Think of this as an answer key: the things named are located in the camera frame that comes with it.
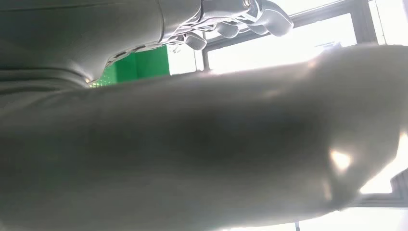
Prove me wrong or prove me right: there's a green plastic crate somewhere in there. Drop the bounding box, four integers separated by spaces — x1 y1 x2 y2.
90 44 170 89

